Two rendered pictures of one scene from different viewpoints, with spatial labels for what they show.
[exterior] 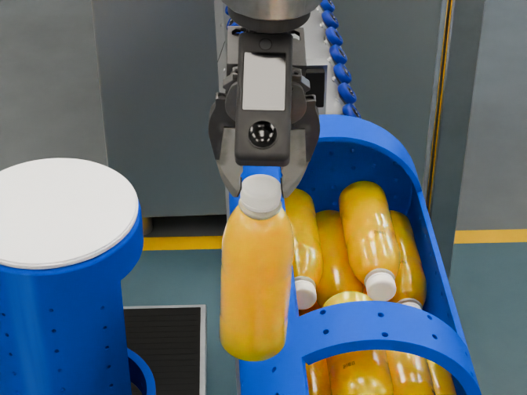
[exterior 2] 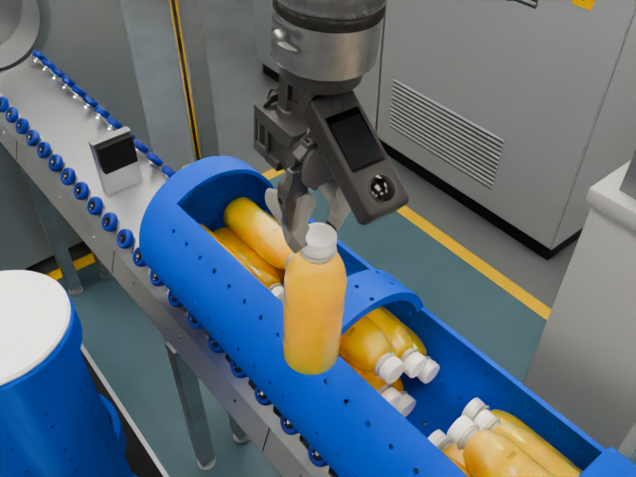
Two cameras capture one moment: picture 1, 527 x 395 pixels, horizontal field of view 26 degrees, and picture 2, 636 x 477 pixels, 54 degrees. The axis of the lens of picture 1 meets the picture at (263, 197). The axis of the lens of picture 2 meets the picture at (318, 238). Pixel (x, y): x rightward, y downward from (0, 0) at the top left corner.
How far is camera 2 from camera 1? 0.60 m
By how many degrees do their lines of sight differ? 29
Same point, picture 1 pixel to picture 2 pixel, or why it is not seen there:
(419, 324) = (379, 280)
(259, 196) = (327, 243)
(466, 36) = (201, 80)
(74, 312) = (57, 392)
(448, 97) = (201, 125)
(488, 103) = (160, 127)
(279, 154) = (403, 199)
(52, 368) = (52, 440)
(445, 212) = not seen: hidden behind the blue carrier
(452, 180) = not seen: hidden behind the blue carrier
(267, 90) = (362, 146)
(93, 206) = (27, 306)
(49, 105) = not seen: outside the picture
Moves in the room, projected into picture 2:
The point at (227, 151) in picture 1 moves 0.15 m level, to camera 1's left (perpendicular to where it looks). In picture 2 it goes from (299, 217) to (158, 286)
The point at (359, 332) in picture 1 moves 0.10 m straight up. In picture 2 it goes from (355, 306) to (359, 256)
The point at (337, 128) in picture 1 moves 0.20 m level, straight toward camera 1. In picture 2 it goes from (210, 168) to (263, 230)
